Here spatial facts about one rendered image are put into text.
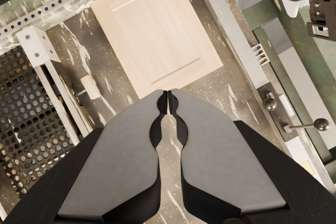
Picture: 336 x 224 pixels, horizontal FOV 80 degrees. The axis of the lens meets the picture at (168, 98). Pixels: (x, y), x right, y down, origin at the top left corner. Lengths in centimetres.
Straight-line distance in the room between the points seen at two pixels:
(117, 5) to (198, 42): 31
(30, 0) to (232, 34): 68
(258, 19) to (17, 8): 84
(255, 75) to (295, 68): 264
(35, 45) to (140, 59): 34
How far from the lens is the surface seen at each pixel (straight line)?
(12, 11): 90
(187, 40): 73
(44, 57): 77
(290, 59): 344
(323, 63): 86
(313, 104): 314
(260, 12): 89
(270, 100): 63
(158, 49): 72
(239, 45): 74
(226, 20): 75
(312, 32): 39
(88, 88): 74
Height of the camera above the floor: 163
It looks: 34 degrees down
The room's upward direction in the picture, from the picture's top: 152 degrees clockwise
